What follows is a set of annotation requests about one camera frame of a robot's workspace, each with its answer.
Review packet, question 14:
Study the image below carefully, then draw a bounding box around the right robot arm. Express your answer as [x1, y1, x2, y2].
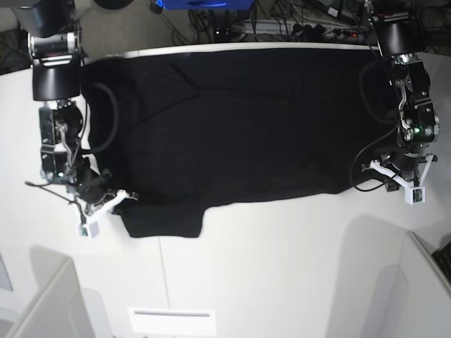
[8, 1, 136, 226]

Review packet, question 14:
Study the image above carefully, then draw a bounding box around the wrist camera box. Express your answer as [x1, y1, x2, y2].
[78, 222, 99, 239]
[404, 186, 426, 205]

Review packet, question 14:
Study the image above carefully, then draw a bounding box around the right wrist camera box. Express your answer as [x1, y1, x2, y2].
[78, 222, 99, 239]

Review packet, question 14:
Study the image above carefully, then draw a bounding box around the black T-shirt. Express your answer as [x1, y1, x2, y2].
[83, 49, 397, 238]

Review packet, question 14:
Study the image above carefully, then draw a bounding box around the white partition panel left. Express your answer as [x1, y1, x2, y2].
[1, 246, 114, 337]

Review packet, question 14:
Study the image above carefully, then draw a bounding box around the white slotted plate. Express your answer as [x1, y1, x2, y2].
[128, 307, 217, 337]

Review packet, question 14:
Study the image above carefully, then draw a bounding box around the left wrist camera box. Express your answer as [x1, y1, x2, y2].
[404, 186, 426, 205]

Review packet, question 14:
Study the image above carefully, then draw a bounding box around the white partition panel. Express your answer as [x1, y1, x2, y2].
[373, 230, 451, 338]
[1, 246, 114, 337]

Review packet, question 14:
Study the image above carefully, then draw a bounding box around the blue box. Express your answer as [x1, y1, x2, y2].
[156, 0, 254, 10]

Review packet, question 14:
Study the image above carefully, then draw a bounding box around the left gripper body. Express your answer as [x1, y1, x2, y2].
[383, 146, 426, 180]

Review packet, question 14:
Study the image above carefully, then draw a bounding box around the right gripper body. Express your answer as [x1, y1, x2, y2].
[73, 168, 112, 205]

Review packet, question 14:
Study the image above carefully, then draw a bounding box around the black keyboard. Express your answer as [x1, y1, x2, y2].
[432, 242, 451, 282]

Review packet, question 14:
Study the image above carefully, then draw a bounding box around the white partition panel right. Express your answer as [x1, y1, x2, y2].
[373, 230, 451, 338]

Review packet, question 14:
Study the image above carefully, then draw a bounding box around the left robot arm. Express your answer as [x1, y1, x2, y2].
[364, 1, 440, 188]

